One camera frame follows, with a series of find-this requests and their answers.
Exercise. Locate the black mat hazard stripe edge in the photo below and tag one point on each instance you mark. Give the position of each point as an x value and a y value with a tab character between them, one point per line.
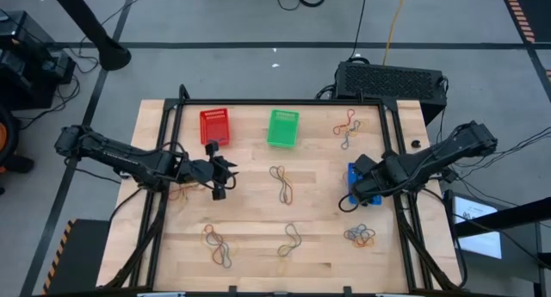
82	254

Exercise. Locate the green plastic basket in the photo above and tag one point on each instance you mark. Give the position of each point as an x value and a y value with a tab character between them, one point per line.
282	129

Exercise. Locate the small black knob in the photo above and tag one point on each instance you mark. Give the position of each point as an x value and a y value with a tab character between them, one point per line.
416	144

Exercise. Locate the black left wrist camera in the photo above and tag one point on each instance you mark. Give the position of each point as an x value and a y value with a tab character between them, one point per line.
212	148

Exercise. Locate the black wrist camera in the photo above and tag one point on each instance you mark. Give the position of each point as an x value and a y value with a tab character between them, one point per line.
364	163
212	148

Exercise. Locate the black perforated computer case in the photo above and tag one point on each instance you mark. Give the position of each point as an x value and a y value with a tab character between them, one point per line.
387	82

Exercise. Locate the red plastic basket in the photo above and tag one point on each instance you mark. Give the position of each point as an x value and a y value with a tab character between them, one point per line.
214	125

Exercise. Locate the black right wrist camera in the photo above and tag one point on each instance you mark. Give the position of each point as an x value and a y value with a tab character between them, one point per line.
364	163

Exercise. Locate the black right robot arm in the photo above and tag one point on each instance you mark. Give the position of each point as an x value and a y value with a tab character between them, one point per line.
435	152

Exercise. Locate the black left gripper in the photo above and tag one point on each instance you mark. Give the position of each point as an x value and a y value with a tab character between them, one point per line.
200	171

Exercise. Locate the red rubber band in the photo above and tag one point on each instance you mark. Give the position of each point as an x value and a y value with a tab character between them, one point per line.
207	228
172	193
340	125
289	199
361	245

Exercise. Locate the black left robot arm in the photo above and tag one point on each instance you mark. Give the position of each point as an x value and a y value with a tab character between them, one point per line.
120	152

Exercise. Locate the black orange hazard floor strip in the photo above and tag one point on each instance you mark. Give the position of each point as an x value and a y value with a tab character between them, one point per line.
534	8

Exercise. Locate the black equipment cart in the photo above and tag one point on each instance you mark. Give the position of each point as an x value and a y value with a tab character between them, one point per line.
26	73

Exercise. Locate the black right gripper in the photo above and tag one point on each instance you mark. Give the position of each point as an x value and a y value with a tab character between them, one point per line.
370	186

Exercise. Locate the orange black wheeled device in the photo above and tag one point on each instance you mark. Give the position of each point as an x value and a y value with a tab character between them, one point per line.
17	163

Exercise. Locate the blue plastic basket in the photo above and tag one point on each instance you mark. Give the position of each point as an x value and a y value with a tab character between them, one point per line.
351	183

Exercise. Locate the black metal beam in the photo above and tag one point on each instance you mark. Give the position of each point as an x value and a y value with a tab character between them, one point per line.
503	218

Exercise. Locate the black aluminium table frame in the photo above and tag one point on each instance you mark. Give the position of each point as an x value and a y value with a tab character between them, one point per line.
310	102

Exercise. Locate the computer monitor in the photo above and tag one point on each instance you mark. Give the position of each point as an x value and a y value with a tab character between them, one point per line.
482	245

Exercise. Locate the black pole stand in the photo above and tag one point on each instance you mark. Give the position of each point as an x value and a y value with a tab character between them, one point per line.
113	53

